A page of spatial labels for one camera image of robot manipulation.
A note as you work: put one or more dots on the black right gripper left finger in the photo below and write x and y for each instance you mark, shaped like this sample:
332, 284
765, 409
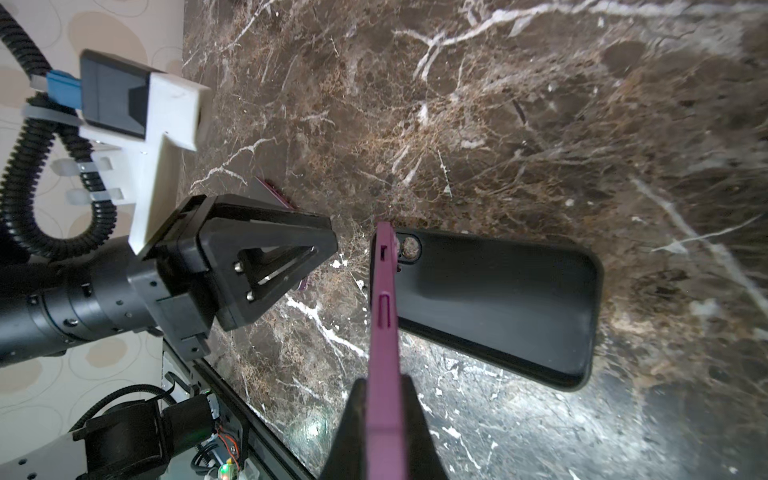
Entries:
346, 459

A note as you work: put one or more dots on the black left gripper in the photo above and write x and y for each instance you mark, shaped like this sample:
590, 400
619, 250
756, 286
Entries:
226, 260

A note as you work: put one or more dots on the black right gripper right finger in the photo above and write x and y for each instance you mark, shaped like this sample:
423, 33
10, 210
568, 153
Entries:
422, 460

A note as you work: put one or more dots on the purple-edged phone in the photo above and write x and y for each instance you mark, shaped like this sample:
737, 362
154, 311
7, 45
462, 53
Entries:
384, 415
264, 192

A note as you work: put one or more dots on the black phone case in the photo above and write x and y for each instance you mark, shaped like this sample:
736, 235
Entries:
527, 307

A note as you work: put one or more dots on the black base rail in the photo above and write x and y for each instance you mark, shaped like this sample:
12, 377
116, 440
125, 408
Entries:
240, 435

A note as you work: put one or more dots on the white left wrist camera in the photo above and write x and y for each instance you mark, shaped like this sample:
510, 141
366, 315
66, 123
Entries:
140, 120

